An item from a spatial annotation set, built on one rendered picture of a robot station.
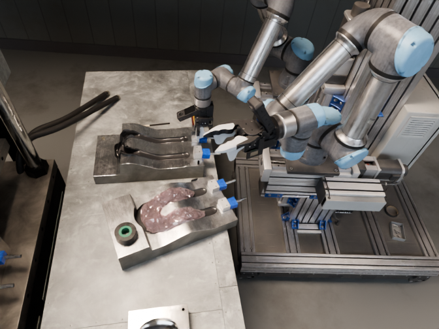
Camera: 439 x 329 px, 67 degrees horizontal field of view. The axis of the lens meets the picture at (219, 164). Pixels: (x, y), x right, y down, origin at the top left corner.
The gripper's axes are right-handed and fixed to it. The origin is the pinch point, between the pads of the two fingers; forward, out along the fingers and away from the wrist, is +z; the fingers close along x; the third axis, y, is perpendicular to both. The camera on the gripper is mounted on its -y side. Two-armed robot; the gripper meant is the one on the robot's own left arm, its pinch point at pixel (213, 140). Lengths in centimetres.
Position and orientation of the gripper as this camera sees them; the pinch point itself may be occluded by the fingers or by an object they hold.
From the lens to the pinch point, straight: 85.5
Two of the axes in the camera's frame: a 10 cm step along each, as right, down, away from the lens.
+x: -4.5, -6.2, 6.4
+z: -8.9, 3.0, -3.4
